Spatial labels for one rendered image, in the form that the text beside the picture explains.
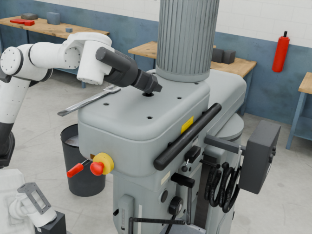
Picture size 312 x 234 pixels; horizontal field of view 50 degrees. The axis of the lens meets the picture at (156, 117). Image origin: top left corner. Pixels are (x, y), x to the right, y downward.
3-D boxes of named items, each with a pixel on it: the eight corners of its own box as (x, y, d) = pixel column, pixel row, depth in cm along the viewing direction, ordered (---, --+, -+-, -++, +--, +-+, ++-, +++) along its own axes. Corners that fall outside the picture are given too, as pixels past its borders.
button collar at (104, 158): (110, 178, 92) (109, 159, 89) (92, 170, 94) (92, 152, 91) (114, 174, 93) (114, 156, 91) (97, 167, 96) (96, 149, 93)
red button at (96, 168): (100, 179, 89) (100, 166, 87) (88, 174, 91) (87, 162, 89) (107, 173, 92) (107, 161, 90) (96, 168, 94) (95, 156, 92)
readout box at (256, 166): (261, 197, 122) (273, 147, 112) (237, 188, 125) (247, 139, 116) (272, 170, 137) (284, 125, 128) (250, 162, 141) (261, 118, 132)
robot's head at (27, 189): (25, 217, 97) (38, 218, 92) (9, 193, 95) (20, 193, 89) (42, 202, 101) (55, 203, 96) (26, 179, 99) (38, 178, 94)
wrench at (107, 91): (65, 118, 87) (65, 115, 87) (54, 113, 89) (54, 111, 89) (120, 90, 106) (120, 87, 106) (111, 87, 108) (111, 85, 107)
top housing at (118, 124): (145, 186, 89) (148, 135, 82) (70, 155, 100) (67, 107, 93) (209, 120, 126) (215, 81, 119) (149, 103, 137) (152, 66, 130)
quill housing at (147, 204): (152, 258, 119) (157, 187, 105) (105, 234, 128) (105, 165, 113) (175, 225, 134) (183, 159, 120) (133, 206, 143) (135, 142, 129)
